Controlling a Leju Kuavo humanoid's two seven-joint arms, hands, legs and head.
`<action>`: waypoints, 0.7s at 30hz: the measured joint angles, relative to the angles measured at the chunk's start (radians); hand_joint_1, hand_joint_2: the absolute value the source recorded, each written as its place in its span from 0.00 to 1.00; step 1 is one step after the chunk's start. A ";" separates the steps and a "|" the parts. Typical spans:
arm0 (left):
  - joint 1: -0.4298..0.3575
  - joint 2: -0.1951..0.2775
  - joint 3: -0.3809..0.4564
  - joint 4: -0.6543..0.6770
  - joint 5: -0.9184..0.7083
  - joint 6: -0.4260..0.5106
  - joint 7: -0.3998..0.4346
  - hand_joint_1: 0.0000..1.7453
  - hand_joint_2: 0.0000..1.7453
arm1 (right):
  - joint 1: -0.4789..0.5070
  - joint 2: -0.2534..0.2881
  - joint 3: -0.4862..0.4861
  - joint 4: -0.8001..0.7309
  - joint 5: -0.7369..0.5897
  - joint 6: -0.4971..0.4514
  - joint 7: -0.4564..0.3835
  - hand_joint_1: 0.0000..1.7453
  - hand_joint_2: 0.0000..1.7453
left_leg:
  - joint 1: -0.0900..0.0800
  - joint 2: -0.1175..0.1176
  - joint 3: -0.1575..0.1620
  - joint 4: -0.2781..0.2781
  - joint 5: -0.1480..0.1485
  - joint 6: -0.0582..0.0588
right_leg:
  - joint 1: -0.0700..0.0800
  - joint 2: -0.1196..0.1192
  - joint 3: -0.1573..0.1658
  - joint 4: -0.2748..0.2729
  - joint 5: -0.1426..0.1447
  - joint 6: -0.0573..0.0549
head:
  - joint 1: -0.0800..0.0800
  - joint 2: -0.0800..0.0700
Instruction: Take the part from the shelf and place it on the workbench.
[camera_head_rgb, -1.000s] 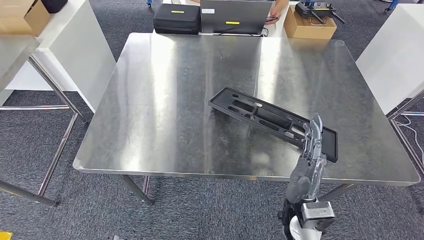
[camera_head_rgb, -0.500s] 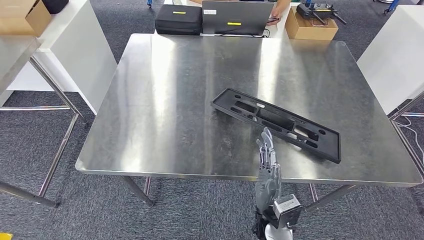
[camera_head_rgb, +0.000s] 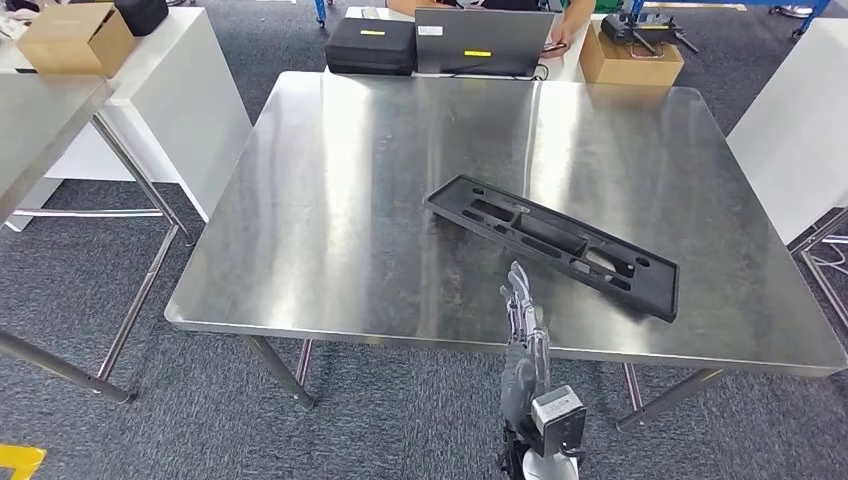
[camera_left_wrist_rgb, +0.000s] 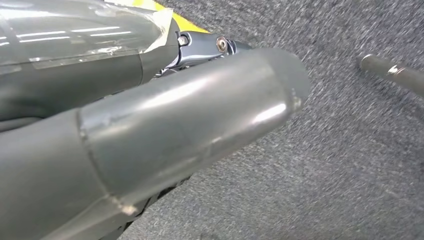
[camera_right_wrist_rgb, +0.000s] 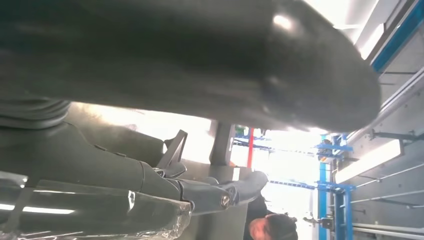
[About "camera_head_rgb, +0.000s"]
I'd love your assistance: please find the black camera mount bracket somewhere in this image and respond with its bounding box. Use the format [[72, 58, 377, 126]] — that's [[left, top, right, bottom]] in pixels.
[[500, 423, 584, 480]]

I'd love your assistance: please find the open cardboard box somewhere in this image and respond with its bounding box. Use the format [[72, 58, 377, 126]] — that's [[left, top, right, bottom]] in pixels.
[[578, 18, 686, 87]]

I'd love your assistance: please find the white floor cable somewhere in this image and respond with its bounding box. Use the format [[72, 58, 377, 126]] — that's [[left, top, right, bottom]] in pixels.
[[811, 235, 848, 276]]

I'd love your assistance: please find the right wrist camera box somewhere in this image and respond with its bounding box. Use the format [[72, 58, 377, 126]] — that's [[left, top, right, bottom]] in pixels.
[[529, 385, 588, 458]]

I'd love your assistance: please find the steel frame table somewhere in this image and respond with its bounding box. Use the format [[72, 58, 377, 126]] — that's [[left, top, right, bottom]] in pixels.
[[788, 208, 848, 333]]

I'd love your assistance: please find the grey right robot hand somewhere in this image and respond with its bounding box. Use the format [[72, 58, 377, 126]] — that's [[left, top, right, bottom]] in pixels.
[[498, 261, 552, 425]]

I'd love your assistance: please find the black pouch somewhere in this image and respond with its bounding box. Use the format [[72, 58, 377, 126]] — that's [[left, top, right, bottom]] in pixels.
[[113, 0, 170, 38]]

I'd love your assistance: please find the grey laptop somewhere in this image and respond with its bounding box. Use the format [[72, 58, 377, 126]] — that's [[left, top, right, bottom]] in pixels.
[[413, 7, 556, 77]]

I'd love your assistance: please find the person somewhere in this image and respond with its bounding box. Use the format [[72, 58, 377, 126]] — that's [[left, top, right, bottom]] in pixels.
[[387, 0, 598, 60]]

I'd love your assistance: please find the stainless steel workbench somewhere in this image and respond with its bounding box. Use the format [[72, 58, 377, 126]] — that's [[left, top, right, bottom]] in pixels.
[[164, 70, 848, 432]]

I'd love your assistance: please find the person's left hand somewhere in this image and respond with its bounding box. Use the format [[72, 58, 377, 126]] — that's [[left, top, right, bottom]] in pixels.
[[539, 23, 574, 60]]

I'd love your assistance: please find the black remote controller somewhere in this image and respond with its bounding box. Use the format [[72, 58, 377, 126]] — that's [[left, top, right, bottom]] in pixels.
[[599, 11, 700, 56]]

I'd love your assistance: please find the long black plastic part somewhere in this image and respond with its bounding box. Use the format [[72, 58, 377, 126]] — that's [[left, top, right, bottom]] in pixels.
[[423, 174, 682, 325]]

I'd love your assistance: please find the stainless steel side table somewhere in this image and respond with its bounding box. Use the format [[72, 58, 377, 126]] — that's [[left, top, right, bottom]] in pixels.
[[0, 72, 197, 405]]

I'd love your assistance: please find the black case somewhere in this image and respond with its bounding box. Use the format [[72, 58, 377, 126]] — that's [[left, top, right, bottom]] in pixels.
[[324, 17, 419, 76]]

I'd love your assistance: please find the white desk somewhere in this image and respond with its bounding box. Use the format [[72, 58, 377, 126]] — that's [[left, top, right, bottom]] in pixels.
[[324, 6, 598, 84]]

